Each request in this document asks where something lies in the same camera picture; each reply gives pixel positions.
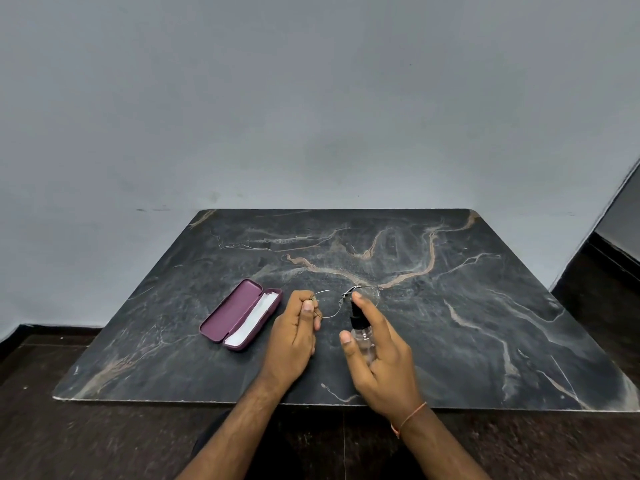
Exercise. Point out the person's left hand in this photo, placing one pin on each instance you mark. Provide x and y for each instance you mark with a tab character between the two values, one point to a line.
290	339

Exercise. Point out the black skirting board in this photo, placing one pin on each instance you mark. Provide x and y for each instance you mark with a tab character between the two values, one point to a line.
50	328
615	254

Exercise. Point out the person's black trousers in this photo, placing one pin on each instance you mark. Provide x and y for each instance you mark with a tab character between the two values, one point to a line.
280	459

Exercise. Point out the person's right hand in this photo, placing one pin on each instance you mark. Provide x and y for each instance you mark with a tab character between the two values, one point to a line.
392	374

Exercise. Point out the maroon glasses case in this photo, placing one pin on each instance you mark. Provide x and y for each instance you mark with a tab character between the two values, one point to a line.
232	307

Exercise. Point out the clear spray bottle black cap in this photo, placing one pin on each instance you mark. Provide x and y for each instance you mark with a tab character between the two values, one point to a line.
359	319

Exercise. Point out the person's left forearm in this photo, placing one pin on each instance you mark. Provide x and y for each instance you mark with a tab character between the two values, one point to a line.
235	434

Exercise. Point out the white cleaning cloth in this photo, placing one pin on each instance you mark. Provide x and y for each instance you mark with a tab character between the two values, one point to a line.
255	319

